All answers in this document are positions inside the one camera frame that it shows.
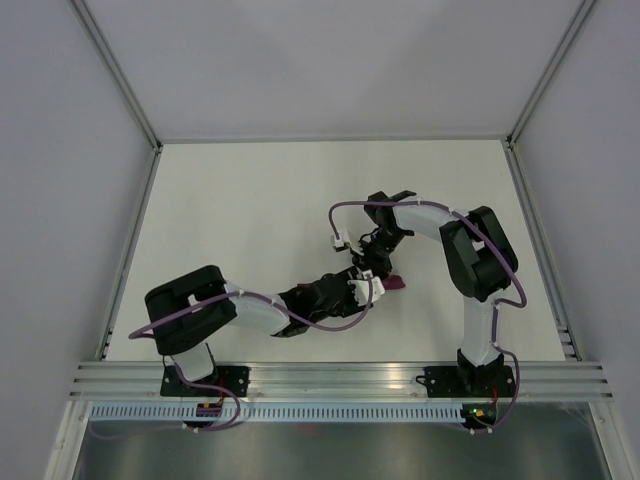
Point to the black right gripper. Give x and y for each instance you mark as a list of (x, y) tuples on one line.
[(366, 261)]

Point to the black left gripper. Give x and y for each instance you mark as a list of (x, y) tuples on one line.
[(353, 306)]

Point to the purple cloth napkin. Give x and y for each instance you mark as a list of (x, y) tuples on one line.
[(393, 283)]

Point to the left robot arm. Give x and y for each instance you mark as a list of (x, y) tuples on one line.
[(184, 313)]

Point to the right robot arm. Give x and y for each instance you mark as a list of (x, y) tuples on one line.
[(480, 261)]

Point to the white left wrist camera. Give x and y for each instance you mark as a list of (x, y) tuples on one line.
[(366, 287)]

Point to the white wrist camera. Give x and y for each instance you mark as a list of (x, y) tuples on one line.
[(366, 287), (341, 241)]

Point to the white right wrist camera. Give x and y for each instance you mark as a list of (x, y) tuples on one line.
[(341, 241)]

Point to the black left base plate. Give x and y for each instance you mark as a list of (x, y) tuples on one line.
[(235, 379)]

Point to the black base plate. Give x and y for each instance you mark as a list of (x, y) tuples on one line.
[(446, 382), (235, 379)]

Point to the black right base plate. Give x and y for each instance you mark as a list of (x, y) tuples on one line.
[(446, 382)]

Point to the white slotted cable duct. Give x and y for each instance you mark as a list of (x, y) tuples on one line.
[(297, 412)]

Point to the aluminium front rail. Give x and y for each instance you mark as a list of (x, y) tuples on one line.
[(564, 381)]

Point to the aluminium right frame post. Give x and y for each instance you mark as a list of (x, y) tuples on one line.
[(567, 41)]

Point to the aluminium frame post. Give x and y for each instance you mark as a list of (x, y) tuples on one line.
[(90, 25), (567, 41)]

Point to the aluminium left frame post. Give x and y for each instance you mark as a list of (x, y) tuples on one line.
[(90, 25)]

